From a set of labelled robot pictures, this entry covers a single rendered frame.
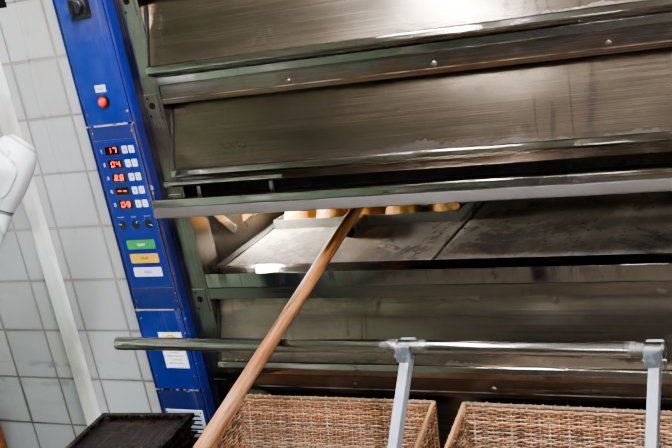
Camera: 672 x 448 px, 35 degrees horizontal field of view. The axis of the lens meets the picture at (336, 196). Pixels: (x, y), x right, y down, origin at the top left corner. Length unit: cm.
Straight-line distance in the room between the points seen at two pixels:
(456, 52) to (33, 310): 150
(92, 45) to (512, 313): 120
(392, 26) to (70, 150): 99
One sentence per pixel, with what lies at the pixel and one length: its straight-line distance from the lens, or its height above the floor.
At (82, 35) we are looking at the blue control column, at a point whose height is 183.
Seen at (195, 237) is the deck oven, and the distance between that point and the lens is 272.
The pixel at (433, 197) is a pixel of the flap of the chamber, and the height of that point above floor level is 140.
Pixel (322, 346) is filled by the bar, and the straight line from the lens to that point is 219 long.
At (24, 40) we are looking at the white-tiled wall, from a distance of 285.
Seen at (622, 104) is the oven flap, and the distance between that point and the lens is 221.
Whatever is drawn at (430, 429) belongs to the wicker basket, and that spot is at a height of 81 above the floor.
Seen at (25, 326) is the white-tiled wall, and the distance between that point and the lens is 321.
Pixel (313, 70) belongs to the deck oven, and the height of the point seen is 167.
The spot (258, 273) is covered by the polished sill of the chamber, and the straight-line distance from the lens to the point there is 266.
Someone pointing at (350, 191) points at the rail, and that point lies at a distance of 229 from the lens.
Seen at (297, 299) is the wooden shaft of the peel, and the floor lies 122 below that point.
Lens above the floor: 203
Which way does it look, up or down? 15 degrees down
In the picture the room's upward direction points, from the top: 12 degrees counter-clockwise
